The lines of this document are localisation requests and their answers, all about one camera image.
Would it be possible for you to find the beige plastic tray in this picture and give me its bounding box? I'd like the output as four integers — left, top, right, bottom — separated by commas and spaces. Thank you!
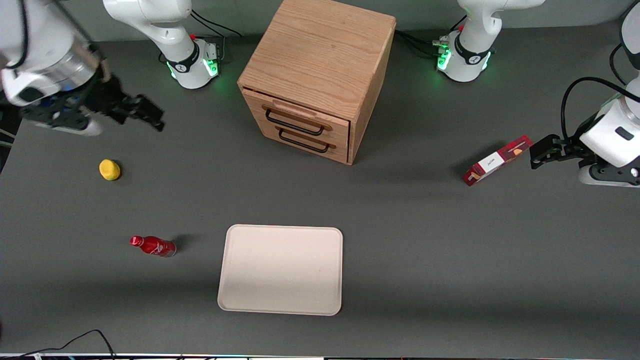
217, 224, 344, 317

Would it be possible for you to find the yellow lemon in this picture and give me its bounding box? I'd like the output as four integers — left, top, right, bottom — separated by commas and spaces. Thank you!
99, 159, 121, 181

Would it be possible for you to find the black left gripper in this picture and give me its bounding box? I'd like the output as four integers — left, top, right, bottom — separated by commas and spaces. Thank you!
529, 111, 609, 171

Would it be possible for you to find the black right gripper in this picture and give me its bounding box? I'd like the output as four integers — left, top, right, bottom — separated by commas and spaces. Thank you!
20, 74, 166, 133

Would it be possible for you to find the red drink bottle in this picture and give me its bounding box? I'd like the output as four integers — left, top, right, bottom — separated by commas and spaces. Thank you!
129, 235, 177, 258

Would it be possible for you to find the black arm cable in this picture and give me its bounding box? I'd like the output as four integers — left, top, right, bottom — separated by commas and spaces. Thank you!
560, 44, 640, 143
4, 0, 110, 83

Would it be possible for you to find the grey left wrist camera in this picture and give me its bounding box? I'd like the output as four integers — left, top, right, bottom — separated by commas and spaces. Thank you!
577, 161, 640, 187

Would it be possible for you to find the wooden drawer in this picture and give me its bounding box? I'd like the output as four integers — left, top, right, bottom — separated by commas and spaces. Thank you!
243, 88, 350, 144
260, 116, 350, 165

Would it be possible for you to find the black wire drawer handle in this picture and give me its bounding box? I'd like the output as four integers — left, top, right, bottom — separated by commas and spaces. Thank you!
265, 108, 326, 137
277, 128, 331, 154

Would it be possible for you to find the thin black loose cable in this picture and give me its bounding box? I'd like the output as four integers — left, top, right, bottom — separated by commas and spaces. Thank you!
15, 329, 117, 360

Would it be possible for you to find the red tartan cookie box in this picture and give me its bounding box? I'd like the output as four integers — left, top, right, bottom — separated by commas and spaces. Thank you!
462, 135, 534, 187

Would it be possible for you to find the wooden drawer cabinet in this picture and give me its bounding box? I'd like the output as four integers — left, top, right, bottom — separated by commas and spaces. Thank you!
237, 0, 397, 166

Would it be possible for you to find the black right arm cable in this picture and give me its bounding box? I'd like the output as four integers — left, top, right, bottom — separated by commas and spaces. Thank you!
4, 0, 110, 83

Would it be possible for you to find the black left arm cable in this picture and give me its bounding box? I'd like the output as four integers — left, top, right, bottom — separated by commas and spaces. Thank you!
560, 44, 640, 143

